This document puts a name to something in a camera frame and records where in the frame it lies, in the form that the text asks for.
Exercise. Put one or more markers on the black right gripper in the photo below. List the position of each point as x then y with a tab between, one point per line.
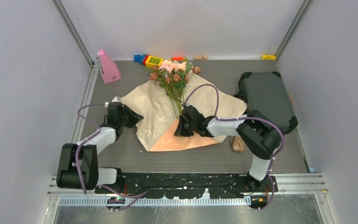
181	131

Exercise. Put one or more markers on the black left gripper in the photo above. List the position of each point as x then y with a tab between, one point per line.
135	118

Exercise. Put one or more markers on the tan ribbon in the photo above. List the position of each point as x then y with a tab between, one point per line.
237	143

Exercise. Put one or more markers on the pink and brown rose stem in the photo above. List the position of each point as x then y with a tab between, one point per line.
182	72

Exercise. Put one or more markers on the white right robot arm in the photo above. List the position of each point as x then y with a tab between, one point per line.
263	138

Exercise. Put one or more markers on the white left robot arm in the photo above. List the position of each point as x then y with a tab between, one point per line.
78	166

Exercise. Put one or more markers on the pink plastic wedge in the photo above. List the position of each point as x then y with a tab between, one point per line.
109	70

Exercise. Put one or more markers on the blue toy brick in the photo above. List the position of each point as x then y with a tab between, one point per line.
138	59

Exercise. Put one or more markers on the yellow toy brick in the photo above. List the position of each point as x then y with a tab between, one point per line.
154	61

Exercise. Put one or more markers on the red toy brick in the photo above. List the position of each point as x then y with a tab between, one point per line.
144	59

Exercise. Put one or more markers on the orange flat block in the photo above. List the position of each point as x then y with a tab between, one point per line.
178	58

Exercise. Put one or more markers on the dark grey hard case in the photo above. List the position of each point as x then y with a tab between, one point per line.
266	93

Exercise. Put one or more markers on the yellow corner block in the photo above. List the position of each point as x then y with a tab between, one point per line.
268	57

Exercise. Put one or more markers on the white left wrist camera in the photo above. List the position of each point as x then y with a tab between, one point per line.
116	99

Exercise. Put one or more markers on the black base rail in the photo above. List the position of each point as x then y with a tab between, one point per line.
188	185

